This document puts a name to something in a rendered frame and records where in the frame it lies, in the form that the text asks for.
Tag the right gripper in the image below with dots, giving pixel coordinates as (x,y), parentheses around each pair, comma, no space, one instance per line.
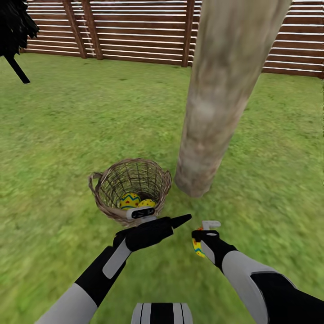
(197,234)

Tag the robot trunk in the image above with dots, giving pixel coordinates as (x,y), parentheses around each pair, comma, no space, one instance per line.
(162,313)

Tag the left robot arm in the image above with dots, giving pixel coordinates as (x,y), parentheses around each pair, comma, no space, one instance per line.
(80,302)

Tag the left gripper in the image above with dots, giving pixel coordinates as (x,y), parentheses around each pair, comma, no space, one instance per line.
(151,233)

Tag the wicker basket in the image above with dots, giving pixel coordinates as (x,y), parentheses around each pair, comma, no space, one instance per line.
(118,214)

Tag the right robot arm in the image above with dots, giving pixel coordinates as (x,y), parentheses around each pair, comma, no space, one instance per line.
(269,296)

